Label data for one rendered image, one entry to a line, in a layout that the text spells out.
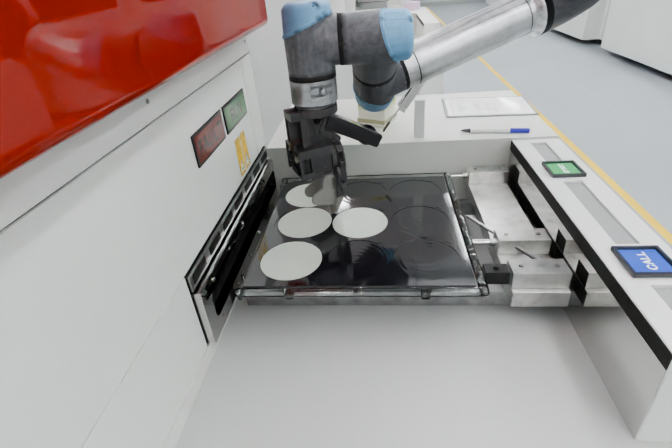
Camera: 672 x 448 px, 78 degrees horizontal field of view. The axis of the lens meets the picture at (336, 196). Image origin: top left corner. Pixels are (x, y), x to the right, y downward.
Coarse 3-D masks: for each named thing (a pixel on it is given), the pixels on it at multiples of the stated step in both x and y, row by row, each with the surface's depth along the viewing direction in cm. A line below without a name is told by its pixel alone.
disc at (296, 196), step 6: (300, 186) 90; (306, 186) 89; (288, 192) 88; (294, 192) 87; (300, 192) 87; (288, 198) 85; (294, 198) 85; (300, 198) 85; (306, 198) 85; (294, 204) 83; (300, 204) 83; (306, 204) 83; (312, 204) 82
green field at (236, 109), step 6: (240, 96) 76; (234, 102) 73; (240, 102) 76; (228, 108) 70; (234, 108) 73; (240, 108) 76; (228, 114) 70; (234, 114) 73; (240, 114) 76; (228, 120) 70; (234, 120) 73; (228, 126) 70
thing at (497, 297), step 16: (496, 288) 65; (256, 304) 70; (272, 304) 70; (288, 304) 69; (304, 304) 69; (320, 304) 69; (336, 304) 68; (352, 304) 68; (368, 304) 68; (384, 304) 68; (400, 304) 67; (416, 304) 67; (432, 304) 67; (448, 304) 66; (464, 304) 66; (480, 304) 66; (496, 304) 66
